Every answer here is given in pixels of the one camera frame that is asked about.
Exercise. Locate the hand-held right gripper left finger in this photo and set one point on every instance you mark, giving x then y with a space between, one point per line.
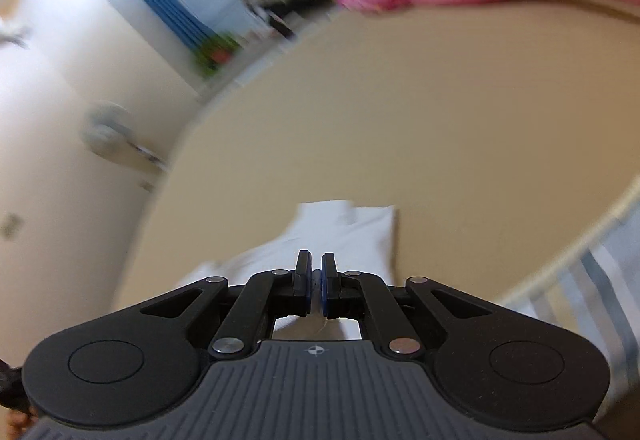
303 272

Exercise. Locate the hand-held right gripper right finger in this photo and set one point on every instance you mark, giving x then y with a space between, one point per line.
328 272

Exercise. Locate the white t-shirt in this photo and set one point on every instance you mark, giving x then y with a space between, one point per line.
345 230

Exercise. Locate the potted green plant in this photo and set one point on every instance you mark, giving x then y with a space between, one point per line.
217 54

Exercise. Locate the white standing fan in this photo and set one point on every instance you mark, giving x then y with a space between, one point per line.
107 129

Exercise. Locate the blue curtain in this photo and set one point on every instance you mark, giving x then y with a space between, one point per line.
165 4

